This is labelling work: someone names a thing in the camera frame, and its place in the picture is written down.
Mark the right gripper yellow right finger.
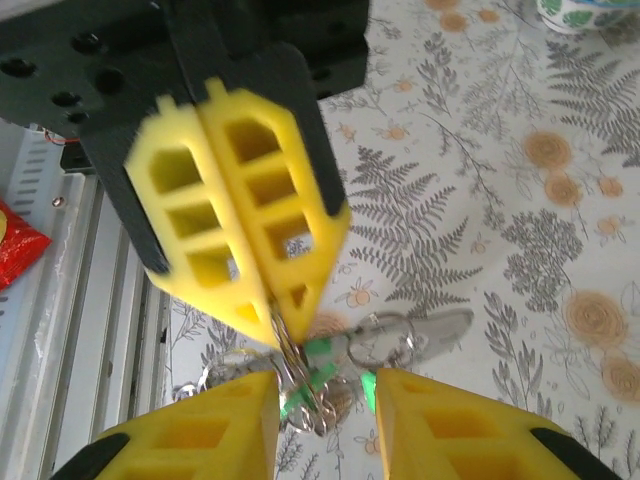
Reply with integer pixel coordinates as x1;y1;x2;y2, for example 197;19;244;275
374;367;624;480

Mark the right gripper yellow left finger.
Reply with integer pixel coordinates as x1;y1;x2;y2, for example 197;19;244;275
48;370;282;480

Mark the silver metal keyring chain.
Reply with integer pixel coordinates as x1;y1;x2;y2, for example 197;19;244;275
172;304;362;439

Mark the green marker pen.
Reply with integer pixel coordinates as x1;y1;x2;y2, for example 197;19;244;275
279;307;476;422

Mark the red snack packet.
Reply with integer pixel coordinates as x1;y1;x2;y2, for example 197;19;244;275
0;198;54;294

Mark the leaf-patterned bowl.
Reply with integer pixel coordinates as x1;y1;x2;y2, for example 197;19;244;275
536;0;640;36

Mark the slotted aluminium cable duct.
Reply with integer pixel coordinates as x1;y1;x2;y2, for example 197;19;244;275
0;124;64;212

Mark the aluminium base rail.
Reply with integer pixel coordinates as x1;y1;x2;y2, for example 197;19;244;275
0;164;174;480

